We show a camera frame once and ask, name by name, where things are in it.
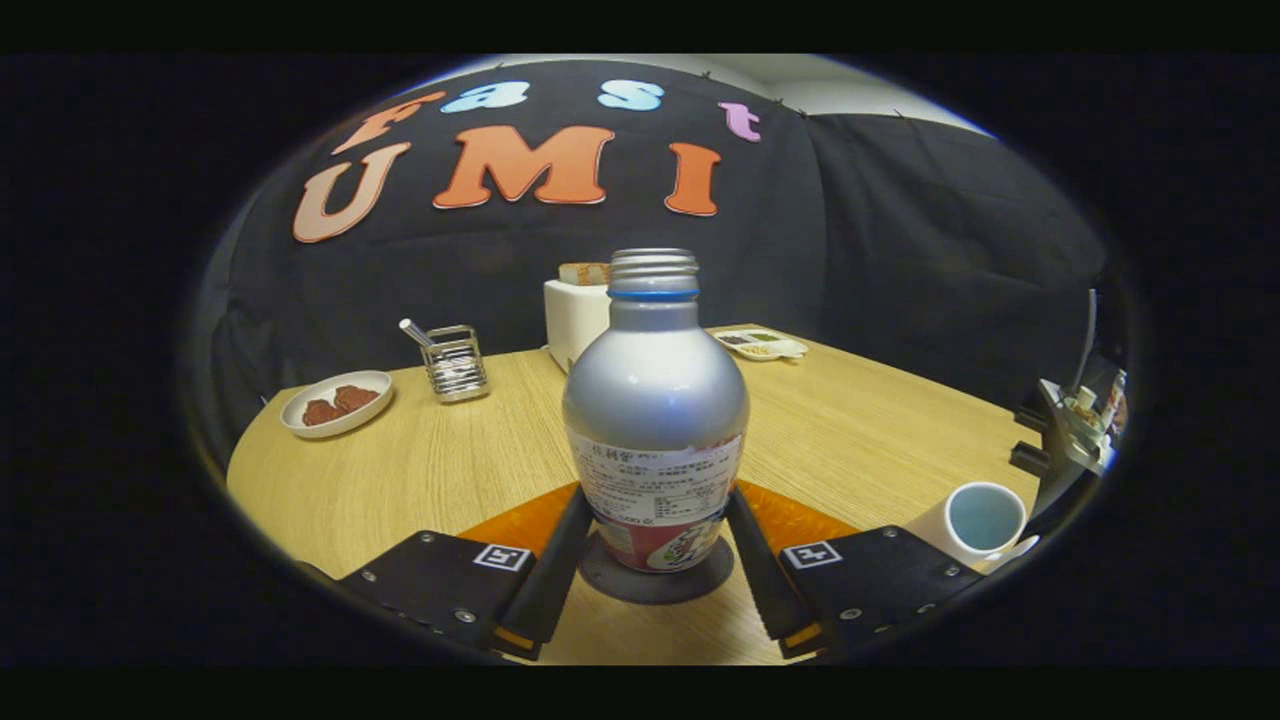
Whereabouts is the white divided food tray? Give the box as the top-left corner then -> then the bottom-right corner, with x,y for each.
713,328 -> 809,361

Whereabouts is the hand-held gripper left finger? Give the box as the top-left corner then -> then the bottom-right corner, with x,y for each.
335,485 -> 596,661

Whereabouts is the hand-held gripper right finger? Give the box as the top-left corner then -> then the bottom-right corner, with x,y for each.
725,485 -> 1001,661

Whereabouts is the wooden table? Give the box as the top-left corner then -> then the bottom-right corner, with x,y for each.
227,325 -> 1046,666

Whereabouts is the black backdrop cloth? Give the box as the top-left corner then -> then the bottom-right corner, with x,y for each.
195,60 -> 1111,451

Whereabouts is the white toaster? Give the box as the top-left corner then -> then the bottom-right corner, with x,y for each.
543,279 -> 613,375

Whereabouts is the silver juice bottle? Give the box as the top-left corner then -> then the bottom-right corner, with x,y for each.
562,248 -> 751,573

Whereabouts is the white round plate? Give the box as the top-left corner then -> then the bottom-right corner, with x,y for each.
280,370 -> 395,440

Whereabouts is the grey side rack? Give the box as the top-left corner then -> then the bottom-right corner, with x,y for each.
1035,370 -> 1129,476

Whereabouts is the dark brown round coaster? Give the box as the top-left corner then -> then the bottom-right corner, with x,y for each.
578,530 -> 736,605

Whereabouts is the metal wire holder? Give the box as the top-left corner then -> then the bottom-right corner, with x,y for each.
420,325 -> 491,403

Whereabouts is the white cup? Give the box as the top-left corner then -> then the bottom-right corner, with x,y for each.
903,481 -> 1041,574

